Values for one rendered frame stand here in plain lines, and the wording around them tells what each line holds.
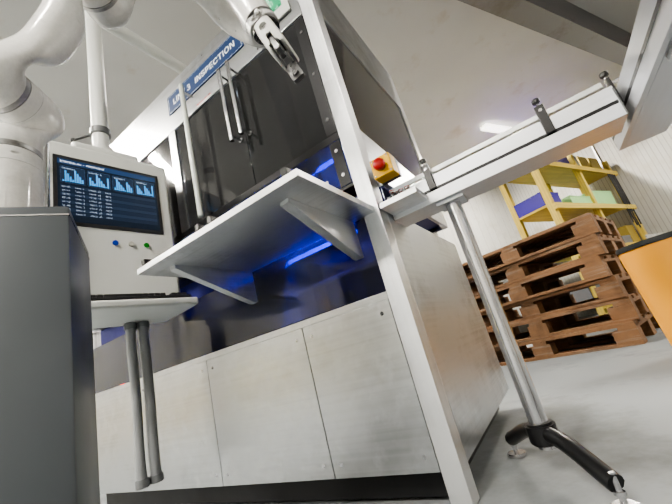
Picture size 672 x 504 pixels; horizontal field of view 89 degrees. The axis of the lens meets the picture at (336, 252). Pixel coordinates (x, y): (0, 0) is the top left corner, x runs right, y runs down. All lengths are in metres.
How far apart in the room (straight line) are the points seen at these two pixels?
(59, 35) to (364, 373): 1.23
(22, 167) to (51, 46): 0.34
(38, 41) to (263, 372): 1.16
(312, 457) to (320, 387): 0.23
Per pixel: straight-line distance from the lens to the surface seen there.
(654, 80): 1.11
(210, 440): 1.71
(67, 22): 1.24
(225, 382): 1.58
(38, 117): 1.17
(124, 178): 1.84
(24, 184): 1.00
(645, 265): 2.42
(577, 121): 1.21
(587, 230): 3.36
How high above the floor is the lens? 0.45
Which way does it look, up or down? 17 degrees up
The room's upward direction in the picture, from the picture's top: 15 degrees counter-clockwise
